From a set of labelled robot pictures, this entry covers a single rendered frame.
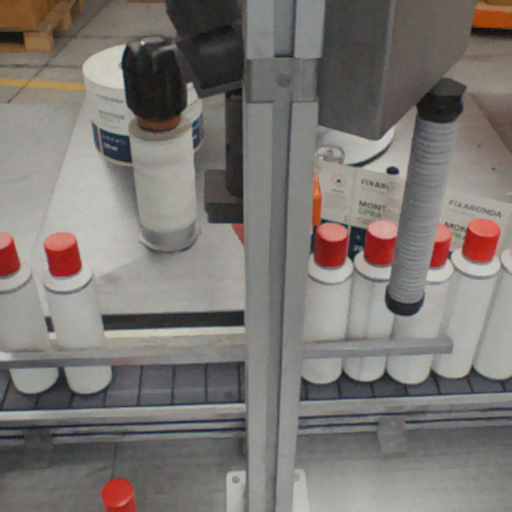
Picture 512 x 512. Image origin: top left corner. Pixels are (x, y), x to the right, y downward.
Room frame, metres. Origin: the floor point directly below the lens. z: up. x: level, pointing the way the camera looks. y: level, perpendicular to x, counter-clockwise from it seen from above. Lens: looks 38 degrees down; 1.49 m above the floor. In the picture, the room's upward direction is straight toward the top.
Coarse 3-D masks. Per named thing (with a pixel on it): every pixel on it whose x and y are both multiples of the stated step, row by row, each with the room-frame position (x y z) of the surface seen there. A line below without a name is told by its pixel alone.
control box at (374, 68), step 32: (352, 0) 0.37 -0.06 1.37; (384, 0) 0.36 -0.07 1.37; (416, 0) 0.38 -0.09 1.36; (448, 0) 0.44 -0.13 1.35; (352, 32) 0.37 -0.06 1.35; (384, 32) 0.36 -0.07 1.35; (416, 32) 0.39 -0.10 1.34; (448, 32) 0.45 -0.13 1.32; (320, 64) 0.38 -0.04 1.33; (352, 64) 0.37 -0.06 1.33; (384, 64) 0.36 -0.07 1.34; (416, 64) 0.40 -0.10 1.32; (448, 64) 0.46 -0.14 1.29; (320, 96) 0.38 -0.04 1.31; (352, 96) 0.37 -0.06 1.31; (384, 96) 0.36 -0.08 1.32; (416, 96) 0.41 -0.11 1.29; (352, 128) 0.37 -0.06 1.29; (384, 128) 0.36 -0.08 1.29
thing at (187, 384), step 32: (0, 384) 0.52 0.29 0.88; (64, 384) 0.52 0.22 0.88; (128, 384) 0.52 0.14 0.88; (160, 384) 0.52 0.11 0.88; (192, 384) 0.52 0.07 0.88; (224, 384) 0.52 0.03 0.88; (352, 384) 0.52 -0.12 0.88; (384, 384) 0.52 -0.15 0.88; (448, 384) 0.52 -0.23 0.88; (480, 384) 0.52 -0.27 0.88
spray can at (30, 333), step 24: (0, 240) 0.53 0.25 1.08; (0, 264) 0.51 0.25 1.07; (24, 264) 0.54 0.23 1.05; (0, 288) 0.51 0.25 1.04; (24, 288) 0.51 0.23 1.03; (0, 312) 0.50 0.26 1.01; (24, 312) 0.51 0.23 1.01; (0, 336) 0.51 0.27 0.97; (24, 336) 0.51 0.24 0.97; (48, 336) 0.53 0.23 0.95; (24, 384) 0.50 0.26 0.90; (48, 384) 0.51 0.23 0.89
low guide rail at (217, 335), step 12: (108, 336) 0.56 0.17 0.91; (120, 336) 0.56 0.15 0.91; (132, 336) 0.57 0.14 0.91; (144, 336) 0.57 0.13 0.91; (156, 336) 0.57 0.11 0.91; (168, 336) 0.57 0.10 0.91; (180, 336) 0.57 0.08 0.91; (192, 336) 0.57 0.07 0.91; (204, 336) 0.57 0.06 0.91; (216, 336) 0.57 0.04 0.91; (228, 336) 0.57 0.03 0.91; (240, 336) 0.57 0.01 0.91; (0, 348) 0.56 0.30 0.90; (108, 348) 0.56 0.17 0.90
